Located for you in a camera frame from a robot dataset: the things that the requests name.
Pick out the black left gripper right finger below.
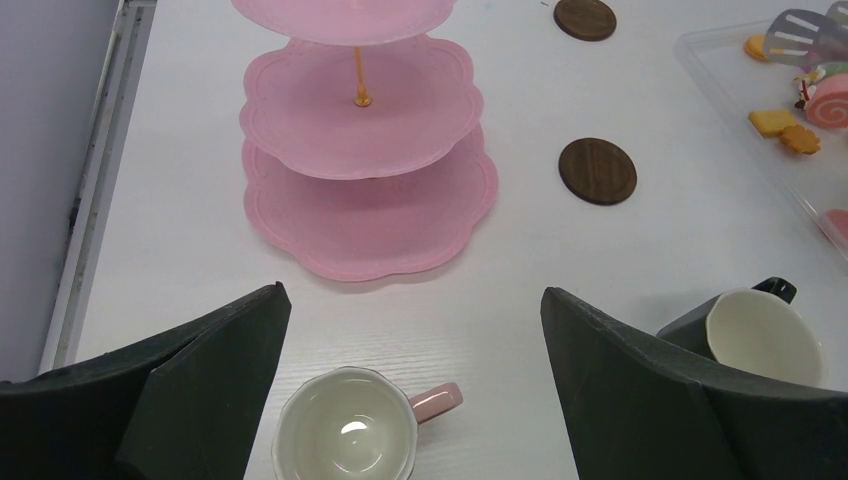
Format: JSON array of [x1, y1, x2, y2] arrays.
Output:
[[540, 287, 847, 479]]

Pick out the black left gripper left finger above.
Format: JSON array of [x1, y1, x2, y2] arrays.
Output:
[[1, 283, 292, 479]]

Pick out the pink round macaron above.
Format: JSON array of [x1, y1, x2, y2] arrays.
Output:
[[823, 209, 848, 244]]

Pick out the yellow square biscuit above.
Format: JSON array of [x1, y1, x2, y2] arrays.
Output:
[[748, 109, 798, 138]]

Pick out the orange scalloped cookie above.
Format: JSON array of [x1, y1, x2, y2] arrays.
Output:
[[779, 125, 820, 155]]

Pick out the metal serving tongs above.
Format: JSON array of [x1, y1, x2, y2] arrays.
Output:
[[762, 1, 847, 70]]

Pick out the black mug white inside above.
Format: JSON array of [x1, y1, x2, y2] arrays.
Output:
[[657, 277, 826, 387]]

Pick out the pink teacup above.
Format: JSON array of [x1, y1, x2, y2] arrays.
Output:
[[271, 366, 464, 479]]

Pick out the near dark wooden coaster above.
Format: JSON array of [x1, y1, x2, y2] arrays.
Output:
[[558, 137, 638, 206]]

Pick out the dark wooden coaster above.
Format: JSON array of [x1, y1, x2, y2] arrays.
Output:
[[558, 137, 638, 206], [553, 0, 617, 41]]

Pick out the pink three-tier cake stand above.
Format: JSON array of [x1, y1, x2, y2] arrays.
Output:
[[235, 1, 498, 282]]

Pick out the clear plastic tray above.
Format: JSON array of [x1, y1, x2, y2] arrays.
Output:
[[674, 10, 847, 259]]

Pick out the orange round macaron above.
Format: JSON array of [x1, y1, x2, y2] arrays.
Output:
[[743, 34, 769, 63]]

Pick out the pink green cube cake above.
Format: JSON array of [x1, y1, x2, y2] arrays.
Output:
[[793, 61, 847, 110]]

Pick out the far dark wooden coaster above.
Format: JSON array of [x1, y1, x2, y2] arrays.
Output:
[[553, 0, 617, 41]]

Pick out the aluminium frame rail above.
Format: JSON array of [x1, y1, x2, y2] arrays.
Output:
[[38, 1, 158, 374]]

